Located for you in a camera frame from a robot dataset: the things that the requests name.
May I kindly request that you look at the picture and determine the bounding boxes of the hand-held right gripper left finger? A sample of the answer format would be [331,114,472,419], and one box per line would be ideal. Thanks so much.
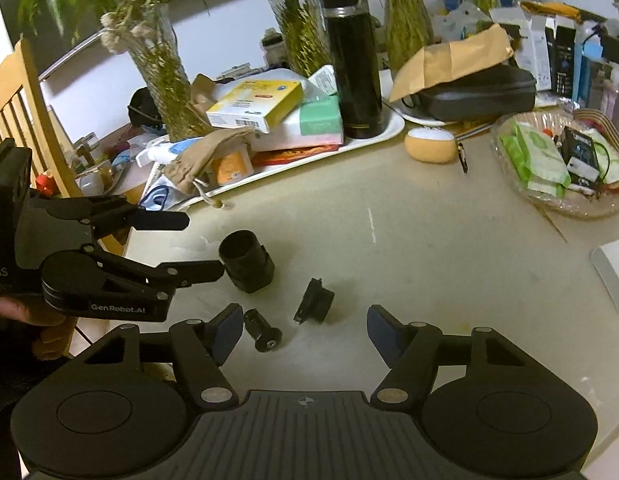
[76,304,245,405]

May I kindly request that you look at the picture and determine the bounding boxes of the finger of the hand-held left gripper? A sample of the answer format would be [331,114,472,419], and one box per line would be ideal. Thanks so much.
[82,245,225,302]
[92,194,191,241]

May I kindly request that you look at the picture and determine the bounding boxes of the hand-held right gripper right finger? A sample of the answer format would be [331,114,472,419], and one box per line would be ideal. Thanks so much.
[367,305,537,405]

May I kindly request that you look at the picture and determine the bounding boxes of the small black knob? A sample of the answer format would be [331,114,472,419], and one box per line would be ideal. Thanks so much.
[243,308,282,353]

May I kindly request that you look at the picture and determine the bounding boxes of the black cylinder with wide base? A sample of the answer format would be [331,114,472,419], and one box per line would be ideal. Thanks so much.
[218,229,276,294]

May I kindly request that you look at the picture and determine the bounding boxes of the small black lens module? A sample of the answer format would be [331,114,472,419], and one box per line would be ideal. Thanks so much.
[293,277,336,326]

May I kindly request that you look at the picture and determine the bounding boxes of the person's left hand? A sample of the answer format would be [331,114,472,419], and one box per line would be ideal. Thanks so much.
[0,294,72,361]

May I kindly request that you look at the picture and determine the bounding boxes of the white and blue tube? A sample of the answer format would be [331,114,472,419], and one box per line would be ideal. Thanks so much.
[136,137,205,166]

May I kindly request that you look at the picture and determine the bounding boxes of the orange packet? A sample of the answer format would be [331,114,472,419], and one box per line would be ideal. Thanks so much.
[212,145,253,187]

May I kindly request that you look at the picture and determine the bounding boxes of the black bag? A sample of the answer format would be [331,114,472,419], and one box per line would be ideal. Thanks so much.
[126,87,162,128]

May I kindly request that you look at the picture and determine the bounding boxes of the wooden chair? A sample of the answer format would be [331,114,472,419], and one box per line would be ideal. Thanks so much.
[0,40,125,356]

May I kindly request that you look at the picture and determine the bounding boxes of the large glass vase dried flowers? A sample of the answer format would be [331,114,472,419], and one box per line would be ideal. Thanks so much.
[19,0,215,142]

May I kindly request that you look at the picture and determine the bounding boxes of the red flat box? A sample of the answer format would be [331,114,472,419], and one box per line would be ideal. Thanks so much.
[252,142,340,168]

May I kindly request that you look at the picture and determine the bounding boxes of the yellow and white carton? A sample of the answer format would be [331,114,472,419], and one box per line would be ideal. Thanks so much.
[206,79,304,134]

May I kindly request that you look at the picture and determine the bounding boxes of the green tissue pack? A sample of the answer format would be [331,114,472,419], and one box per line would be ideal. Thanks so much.
[249,95,344,153]

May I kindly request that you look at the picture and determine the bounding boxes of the yellow round pouch with carabiner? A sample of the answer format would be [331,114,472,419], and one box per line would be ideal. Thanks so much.
[405,127,470,175]

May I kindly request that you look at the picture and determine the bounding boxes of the white plastic tray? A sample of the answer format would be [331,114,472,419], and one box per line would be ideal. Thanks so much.
[139,67,406,211]

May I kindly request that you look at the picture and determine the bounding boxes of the white plastic tissue pack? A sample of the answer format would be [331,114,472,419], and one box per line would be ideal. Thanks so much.
[306,65,339,98]

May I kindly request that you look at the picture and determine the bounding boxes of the green wipe packet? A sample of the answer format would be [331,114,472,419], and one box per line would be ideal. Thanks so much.
[498,132,533,183]
[514,122,573,190]

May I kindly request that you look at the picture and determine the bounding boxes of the clear glass dish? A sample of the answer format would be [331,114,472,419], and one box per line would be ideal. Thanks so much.
[491,110,619,218]

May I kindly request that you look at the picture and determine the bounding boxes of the white box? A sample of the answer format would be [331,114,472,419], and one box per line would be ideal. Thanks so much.
[589,241,619,316]

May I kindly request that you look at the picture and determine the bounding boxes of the glass vase with green leaves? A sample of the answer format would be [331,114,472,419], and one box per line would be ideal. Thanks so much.
[229,0,340,78]

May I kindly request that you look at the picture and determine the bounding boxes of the black thermos bottle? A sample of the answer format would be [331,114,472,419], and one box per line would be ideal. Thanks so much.
[318,0,385,140]

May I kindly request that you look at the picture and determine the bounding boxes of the black zipper case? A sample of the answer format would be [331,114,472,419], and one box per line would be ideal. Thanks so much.
[407,65,537,122]

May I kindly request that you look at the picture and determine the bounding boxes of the small black box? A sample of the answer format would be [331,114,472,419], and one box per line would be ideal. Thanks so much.
[559,126,603,186]

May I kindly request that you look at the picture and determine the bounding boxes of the brown paper envelope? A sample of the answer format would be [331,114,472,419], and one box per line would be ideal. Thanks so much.
[389,23,515,102]

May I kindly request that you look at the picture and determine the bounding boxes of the small glass vase dried flowers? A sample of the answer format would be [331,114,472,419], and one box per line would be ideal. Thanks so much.
[369,0,440,73]

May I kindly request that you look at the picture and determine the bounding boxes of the blue carton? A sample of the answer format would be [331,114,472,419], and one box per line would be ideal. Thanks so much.
[579,40,603,106]

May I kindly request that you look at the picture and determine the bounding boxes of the brown burlap drawstring pouch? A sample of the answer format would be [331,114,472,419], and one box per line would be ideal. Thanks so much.
[162,127,255,208]

